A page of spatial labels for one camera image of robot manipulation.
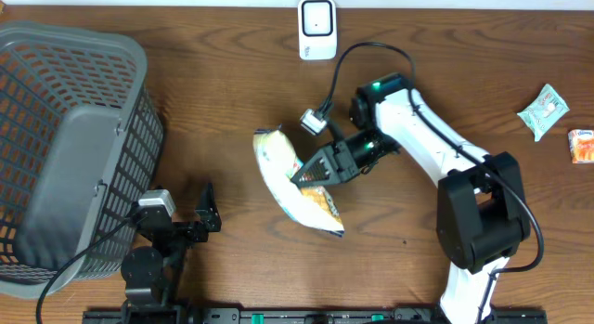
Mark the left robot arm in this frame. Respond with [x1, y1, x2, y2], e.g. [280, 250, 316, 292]
[121, 183, 222, 323]

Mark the teal wet wipes pack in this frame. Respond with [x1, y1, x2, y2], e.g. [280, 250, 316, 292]
[517, 84, 570, 142]

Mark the grey plastic basket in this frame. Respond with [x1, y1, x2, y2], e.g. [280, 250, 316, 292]
[1, 21, 163, 299]

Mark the white barcode scanner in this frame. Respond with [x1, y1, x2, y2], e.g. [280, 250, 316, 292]
[297, 0, 338, 60]

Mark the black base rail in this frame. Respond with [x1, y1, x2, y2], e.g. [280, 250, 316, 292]
[83, 298, 549, 324]

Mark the yellow snack bag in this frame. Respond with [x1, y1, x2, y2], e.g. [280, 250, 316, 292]
[252, 129, 344, 237]

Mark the orange tissue pack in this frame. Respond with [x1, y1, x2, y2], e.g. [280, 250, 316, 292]
[568, 129, 594, 163]

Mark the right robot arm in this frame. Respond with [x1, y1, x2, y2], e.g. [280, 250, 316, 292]
[291, 73, 547, 323]

